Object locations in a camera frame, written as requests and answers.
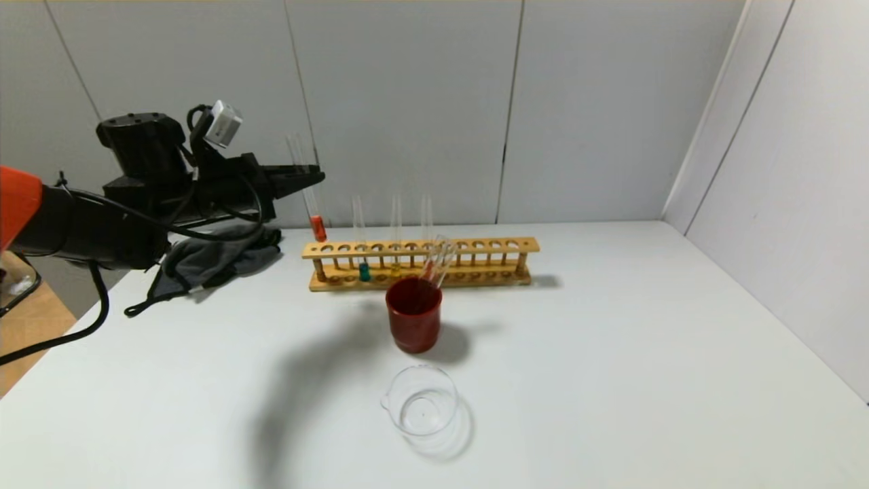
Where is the test tube with yellow pigment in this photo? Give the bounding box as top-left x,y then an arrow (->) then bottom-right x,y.
390,196 -> 403,272

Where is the red plastic cup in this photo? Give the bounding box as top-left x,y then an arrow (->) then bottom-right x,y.
386,277 -> 443,354

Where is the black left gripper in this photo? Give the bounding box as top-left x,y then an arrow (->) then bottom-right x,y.
196,151 -> 325,221

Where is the test tube with red pigment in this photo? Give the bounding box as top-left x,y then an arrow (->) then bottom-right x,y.
420,195 -> 434,269

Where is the thick black cable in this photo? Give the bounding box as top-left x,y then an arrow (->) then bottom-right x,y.
0,173 -> 265,367

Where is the wooden test tube rack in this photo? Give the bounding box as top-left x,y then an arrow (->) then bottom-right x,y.
302,237 -> 540,293

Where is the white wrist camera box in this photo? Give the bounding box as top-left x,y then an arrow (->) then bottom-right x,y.
204,101 -> 244,149

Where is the grey cloth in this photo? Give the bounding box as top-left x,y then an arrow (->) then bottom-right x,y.
126,225 -> 283,318

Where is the test tube with blue pigment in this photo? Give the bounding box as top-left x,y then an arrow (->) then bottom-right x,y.
352,196 -> 372,283

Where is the clear bin with black frame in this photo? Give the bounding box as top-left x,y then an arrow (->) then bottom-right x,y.
0,251 -> 43,320

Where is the test tube with orange-red pigment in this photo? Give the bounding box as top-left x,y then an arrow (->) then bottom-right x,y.
285,134 -> 328,243

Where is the clear glass beaker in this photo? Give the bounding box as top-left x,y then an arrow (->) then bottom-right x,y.
380,363 -> 460,436

